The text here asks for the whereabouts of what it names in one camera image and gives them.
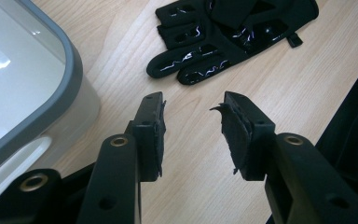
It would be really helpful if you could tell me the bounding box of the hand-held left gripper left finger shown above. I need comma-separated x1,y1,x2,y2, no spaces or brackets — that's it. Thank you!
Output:
76,91,167,224

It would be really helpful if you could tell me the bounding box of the black glove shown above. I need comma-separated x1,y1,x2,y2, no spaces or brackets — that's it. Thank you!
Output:
145,0,320,86

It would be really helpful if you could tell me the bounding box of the white bin with grey rim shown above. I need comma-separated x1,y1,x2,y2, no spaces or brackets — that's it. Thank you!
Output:
0,0,102,216

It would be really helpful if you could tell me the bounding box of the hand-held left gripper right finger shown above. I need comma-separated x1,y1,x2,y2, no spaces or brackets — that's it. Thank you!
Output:
210,91,358,224

